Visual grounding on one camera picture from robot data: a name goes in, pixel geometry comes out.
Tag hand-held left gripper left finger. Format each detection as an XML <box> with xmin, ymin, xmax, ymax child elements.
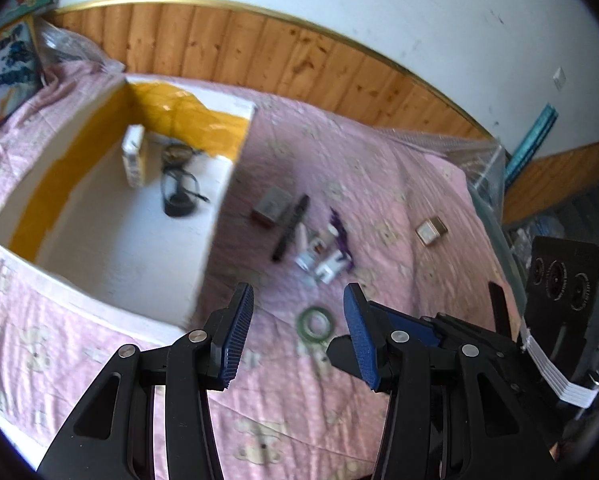
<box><xmin>40</xmin><ymin>284</ymin><xmax>254</xmax><ymax>480</ymax></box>

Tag black marker pen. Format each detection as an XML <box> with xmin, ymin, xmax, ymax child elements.
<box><xmin>272</xmin><ymin>194</ymin><xmax>310</xmax><ymax>263</ymax></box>

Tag white foam box yellow tape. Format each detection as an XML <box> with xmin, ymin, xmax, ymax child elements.
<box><xmin>0</xmin><ymin>74</ymin><xmax>259</xmax><ymax>346</ymax></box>

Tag small grey brown box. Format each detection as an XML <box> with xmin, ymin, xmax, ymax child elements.
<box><xmin>252</xmin><ymin>187</ymin><xmax>290</xmax><ymax>228</ymax></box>

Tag white charger plug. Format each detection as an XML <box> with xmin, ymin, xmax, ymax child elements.
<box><xmin>122</xmin><ymin>125</ymin><xmax>146</xmax><ymax>188</ymax></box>

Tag small white bottle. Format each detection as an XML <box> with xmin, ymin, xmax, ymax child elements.
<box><xmin>296</xmin><ymin>247</ymin><xmax>320</xmax><ymax>273</ymax></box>

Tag black frame glasses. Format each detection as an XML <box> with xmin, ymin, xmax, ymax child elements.
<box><xmin>160</xmin><ymin>142</ymin><xmax>211</xmax><ymax>219</ymax></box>

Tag green tape roll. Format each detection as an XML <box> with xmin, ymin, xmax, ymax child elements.
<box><xmin>298</xmin><ymin>306</ymin><xmax>334</xmax><ymax>345</ymax></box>

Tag superhero picture cushion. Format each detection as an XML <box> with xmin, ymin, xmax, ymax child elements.
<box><xmin>0</xmin><ymin>17</ymin><xmax>48</xmax><ymax>146</ymax></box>

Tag teal strip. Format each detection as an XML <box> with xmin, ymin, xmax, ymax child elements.
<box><xmin>504</xmin><ymin>102</ymin><xmax>560</xmax><ymax>191</ymax></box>

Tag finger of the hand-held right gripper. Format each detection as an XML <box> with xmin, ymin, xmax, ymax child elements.
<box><xmin>487</xmin><ymin>282</ymin><xmax>511</xmax><ymax>335</ymax></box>
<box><xmin>369</xmin><ymin>302</ymin><xmax>521</xmax><ymax>361</ymax></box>

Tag clear plastic storage bin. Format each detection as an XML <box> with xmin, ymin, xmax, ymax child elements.
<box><xmin>389</xmin><ymin>127</ymin><xmax>530</xmax><ymax>311</ymax></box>

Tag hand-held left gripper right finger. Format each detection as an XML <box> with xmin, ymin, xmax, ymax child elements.
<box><xmin>327</xmin><ymin>284</ymin><xmax>565</xmax><ymax>480</ymax></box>

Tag small tan box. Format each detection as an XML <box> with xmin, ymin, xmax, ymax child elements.
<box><xmin>415</xmin><ymin>216</ymin><xmax>447</xmax><ymax>247</ymax></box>

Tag pink bear-print blanket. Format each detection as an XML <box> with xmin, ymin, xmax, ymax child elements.
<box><xmin>0</xmin><ymin>60</ymin><xmax>525</xmax><ymax>480</ymax></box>

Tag clear bubble wrap bag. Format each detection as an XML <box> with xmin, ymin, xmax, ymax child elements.
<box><xmin>37</xmin><ymin>17</ymin><xmax>125</xmax><ymax>73</ymax></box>

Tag purple hair clip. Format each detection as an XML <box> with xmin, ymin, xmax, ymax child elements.
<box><xmin>327</xmin><ymin>207</ymin><xmax>355</xmax><ymax>266</ymax></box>

